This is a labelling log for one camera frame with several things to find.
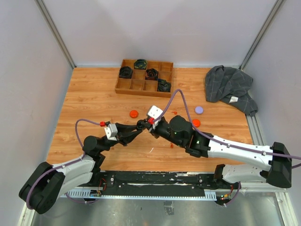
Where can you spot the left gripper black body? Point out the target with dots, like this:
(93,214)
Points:
(120,138)

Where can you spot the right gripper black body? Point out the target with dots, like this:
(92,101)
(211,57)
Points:
(162,129)

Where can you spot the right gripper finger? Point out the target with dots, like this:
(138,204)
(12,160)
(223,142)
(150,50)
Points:
(147,127)
(144,123)

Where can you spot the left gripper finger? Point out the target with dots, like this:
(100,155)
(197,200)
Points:
(130,136)
(122,128)

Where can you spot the black earbud charging case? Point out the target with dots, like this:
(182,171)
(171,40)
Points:
(139,125)

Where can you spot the orange earbud charging case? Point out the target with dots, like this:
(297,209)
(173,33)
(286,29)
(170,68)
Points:
(133,114)

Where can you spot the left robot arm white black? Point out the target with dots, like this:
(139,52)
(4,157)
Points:
(48,182)

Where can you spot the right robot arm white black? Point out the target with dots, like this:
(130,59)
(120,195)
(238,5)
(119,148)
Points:
(270,164)

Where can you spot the lilac earbud charging case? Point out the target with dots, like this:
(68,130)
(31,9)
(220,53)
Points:
(198,110)

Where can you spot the wooden compartment tray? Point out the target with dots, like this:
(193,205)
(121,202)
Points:
(138,85)

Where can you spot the rolled dark belt centre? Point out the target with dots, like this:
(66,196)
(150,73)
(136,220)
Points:
(151,74)

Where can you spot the rolled dark belt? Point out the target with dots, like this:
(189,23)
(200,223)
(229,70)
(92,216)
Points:
(125,72)
(151,74)

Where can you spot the rolled dark belt left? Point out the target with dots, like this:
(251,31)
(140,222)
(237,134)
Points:
(125,72)

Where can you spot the rolled green belt top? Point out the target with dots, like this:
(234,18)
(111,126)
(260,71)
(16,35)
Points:
(140,64)

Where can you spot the grey checked cloth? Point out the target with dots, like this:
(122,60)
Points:
(230,85)

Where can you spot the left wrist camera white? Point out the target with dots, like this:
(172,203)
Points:
(111,132)

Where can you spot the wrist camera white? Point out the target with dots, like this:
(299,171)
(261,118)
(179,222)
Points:
(111,132)
(154,116)

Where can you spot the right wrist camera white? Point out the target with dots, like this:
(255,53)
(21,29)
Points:
(154,116)

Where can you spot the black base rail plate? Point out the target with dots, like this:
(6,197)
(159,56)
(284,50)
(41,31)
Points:
(151,184)

